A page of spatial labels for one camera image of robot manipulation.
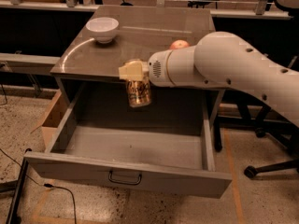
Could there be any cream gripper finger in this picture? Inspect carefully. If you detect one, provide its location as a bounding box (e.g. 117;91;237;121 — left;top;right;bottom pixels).
119;61;149;81

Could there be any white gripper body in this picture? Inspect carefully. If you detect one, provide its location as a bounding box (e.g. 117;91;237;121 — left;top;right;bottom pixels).
148;50;173;87

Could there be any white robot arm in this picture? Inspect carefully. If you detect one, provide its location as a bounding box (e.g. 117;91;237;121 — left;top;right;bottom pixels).
119;32;299;127

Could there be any grey cabinet with counter top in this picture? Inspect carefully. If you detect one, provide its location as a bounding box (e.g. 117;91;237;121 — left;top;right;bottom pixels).
51;6;214;156

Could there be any open grey top drawer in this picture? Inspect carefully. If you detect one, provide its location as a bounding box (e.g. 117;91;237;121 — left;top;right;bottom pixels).
25;82;232;198

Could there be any red apple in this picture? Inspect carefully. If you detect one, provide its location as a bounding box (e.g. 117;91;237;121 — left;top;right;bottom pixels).
169;40;190;49

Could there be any white ceramic bowl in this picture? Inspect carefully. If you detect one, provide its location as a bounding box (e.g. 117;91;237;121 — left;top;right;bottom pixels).
86;17;119;44

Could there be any cardboard box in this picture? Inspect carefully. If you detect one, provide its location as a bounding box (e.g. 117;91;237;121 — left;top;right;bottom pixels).
33;90;67;146

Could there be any black office chair base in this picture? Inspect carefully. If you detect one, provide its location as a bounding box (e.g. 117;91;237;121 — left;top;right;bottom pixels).
243;103;299;179

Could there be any black metal stand leg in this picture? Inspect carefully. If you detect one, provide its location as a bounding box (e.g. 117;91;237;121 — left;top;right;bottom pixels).
6;159;28;224

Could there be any black drawer handle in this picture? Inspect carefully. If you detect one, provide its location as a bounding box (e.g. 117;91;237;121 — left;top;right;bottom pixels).
108;171;142;186

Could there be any black floor cable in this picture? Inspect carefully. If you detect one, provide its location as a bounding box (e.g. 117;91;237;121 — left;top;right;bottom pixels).
0;147;78;224

